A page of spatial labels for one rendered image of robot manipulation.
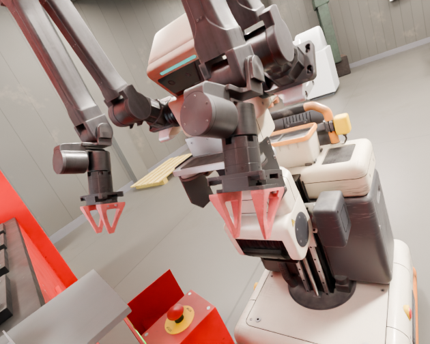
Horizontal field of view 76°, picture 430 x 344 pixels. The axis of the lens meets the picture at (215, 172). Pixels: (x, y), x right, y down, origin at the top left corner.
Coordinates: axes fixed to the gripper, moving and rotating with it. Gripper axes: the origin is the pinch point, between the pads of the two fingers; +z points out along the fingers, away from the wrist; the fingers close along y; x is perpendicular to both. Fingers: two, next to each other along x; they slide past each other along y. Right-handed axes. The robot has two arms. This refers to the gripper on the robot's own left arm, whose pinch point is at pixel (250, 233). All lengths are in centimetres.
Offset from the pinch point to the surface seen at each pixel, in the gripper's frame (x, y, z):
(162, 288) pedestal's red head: 12.4, -38.4, 18.2
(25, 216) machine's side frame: 38, -230, -1
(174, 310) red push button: 4.8, -25.2, 18.5
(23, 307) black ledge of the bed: -11, -69, 19
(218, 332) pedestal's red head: 11.7, -19.0, 25.0
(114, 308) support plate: -15.6, -13.5, 7.5
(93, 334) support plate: -19.1, -12.8, 9.3
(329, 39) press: 660, -140, -329
